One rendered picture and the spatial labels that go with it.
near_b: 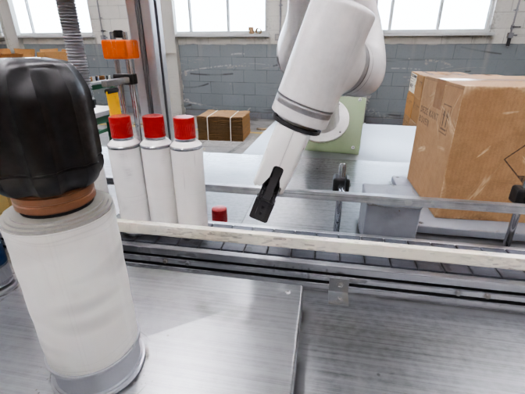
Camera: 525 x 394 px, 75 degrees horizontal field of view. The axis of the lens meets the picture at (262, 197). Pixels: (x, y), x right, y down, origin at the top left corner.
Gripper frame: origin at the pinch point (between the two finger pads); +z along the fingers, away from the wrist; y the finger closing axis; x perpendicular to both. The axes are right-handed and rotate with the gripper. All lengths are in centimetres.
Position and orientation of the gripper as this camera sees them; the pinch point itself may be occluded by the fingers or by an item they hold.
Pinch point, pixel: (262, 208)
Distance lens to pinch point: 56.7
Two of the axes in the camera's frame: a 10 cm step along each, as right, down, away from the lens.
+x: 9.3, 3.7, 0.0
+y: -1.7, 4.1, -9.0
